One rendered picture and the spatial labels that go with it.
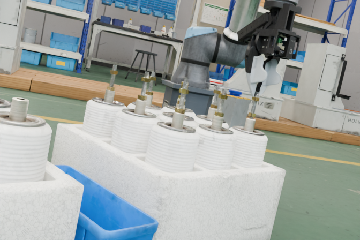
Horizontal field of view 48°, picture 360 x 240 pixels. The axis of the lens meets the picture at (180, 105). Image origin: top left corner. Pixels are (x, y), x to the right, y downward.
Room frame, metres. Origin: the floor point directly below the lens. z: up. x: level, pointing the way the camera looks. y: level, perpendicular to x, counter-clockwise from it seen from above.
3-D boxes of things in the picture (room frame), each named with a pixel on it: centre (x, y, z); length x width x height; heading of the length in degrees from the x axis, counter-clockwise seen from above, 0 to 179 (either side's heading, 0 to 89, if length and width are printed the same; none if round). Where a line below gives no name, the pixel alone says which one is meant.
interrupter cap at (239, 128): (0.93, -0.17, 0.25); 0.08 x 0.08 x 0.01
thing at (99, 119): (0.93, 0.17, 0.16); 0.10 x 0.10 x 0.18
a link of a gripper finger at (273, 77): (0.93, -0.19, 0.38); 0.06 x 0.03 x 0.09; 30
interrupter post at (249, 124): (0.93, -0.17, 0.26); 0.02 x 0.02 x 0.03
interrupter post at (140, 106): (0.85, 0.08, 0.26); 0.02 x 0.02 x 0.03
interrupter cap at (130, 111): (0.85, 0.08, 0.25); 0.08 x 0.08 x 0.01
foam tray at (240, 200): (0.93, 0.00, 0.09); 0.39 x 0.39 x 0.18; 45
